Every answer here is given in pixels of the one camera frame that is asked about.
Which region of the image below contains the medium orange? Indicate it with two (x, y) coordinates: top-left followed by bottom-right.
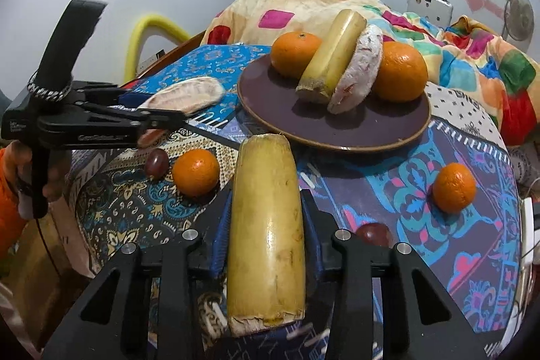
(270, 31), (321, 80)

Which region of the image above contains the yellow foam tube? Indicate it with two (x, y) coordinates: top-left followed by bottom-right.
(124, 13), (190, 82)

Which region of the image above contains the dark red grape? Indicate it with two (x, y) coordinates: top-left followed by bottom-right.
(144, 148), (169, 180)
(355, 222), (395, 248)

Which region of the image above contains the person's hand holding gripper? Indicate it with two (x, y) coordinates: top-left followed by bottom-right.
(1, 141), (72, 202)

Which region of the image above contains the standing electric fan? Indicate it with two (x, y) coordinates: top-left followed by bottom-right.
(503, 0), (535, 42)

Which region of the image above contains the pomelo segment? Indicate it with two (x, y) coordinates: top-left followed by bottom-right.
(137, 76), (225, 116)
(327, 25), (383, 114)

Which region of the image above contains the dark purple round plate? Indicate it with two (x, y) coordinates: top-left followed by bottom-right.
(237, 55), (431, 154)

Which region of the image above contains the pomelo segment front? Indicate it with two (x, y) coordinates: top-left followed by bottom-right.
(327, 25), (383, 114)

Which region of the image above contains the small orange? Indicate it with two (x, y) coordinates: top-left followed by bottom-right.
(172, 149), (220, 198)
(431, 163), (477, 215)

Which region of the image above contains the large orange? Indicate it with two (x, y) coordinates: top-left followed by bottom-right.
(372, 41), (428, 102)

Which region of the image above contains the patterned blue purple cloth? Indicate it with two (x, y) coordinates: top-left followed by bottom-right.
(68, 45), (521, 359)

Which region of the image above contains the colourful patchwork quilt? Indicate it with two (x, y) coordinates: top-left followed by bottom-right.
(199, 0), (540, 146)

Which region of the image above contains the yellow sugarcane piece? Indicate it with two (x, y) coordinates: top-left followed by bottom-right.
(296, 9), (367, 105)
(227, 134), (306, 337)

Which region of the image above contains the white appliance box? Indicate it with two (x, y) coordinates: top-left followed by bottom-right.
(407, 0), (453, 27)

